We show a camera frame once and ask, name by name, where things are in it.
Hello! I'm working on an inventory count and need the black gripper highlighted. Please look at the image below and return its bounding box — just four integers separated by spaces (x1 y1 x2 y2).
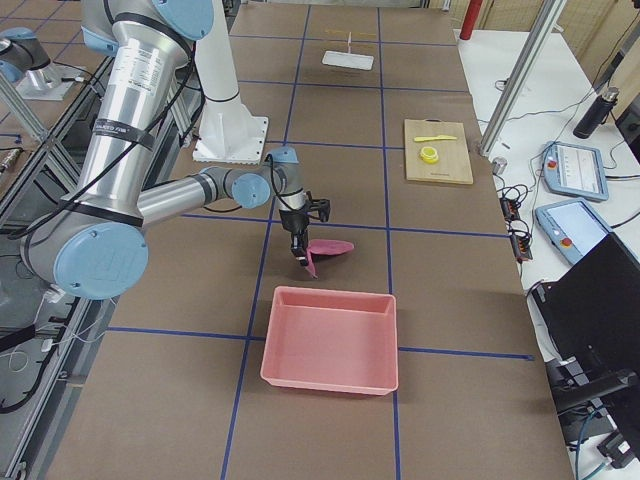
279 209 309 267

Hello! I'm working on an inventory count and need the pink fleece cloth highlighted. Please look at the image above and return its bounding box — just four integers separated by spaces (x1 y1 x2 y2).
305 239 355 278

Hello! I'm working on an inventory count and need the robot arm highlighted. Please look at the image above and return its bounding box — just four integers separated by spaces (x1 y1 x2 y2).
20 1 311 300

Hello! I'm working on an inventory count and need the black water bottle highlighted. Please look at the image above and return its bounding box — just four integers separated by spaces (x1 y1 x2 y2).
573 87 619 139

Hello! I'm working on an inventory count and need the pink plastic bin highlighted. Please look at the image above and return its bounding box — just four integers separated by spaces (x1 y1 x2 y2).
260 286 399 396

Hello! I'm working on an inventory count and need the yellow lemon slice toy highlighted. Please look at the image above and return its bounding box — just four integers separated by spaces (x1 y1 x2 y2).
419 146 439 164

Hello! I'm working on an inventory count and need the bamboo cutting board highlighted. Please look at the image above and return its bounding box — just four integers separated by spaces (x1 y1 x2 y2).
404 119 474 185

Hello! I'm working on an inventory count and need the yellow plastic knife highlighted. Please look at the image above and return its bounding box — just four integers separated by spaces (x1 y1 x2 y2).
413 134 458 143

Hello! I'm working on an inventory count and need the white rectangular tray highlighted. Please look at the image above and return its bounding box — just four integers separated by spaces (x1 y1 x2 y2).
322 50 374 71

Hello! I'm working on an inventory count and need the small metal cup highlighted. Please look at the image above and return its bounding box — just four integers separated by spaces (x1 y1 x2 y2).
492 157 508 176

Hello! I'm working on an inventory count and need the near blue teach pendant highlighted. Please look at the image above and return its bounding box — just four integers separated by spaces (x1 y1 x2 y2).
534 197 613 265

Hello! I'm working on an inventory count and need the blue teach pendant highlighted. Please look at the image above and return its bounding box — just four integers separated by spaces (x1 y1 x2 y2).
542 141 609 202
534 197 613 265

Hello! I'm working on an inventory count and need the far blue teach pendant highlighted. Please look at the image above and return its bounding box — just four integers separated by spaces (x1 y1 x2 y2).
542 141 609 202

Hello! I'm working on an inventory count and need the red cylinder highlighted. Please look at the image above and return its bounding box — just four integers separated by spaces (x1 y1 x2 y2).
459 0 484 41

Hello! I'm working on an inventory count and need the black monitor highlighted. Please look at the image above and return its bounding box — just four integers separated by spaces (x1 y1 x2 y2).
532 233 639 373

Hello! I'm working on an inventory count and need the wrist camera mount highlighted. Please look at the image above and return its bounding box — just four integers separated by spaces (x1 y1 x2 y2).
306 198 331 223

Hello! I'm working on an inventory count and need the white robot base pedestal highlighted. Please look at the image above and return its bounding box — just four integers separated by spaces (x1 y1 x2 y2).
194 1 269 164

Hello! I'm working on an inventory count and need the aluminium frame post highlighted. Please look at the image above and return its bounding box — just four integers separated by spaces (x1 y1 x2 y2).
478 0 567 157

